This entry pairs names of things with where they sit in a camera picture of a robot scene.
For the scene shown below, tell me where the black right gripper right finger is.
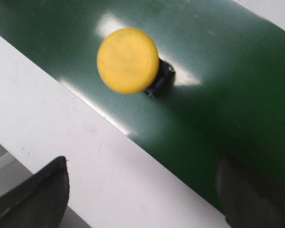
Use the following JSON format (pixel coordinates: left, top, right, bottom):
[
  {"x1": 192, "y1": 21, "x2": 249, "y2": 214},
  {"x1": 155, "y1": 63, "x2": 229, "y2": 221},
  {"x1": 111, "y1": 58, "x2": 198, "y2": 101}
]
[{"x1": 216, "y1": 152, "x2": 285, "y2": 228}]

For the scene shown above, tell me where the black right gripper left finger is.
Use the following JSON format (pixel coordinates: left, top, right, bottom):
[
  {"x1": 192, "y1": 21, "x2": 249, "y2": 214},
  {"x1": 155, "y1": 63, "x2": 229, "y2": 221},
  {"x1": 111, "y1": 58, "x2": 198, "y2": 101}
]
[{"x1": 0, "y1": 156, "x2": 69, "y2": 228}]

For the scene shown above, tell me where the green conveyor belt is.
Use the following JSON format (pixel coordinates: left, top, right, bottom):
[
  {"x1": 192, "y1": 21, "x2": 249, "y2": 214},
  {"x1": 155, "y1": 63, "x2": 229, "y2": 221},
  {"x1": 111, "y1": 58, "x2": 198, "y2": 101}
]
[{"x1": 0, "y1": 0, "x2": 285, "y2": 209}]

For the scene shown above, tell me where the aluminium conveyor front rail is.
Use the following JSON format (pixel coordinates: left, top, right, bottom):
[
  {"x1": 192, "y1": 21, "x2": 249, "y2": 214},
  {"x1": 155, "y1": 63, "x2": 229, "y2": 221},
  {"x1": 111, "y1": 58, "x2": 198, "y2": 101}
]
[{"x1": 0, "y1": 36, "x2": 227, "y2": 228}]

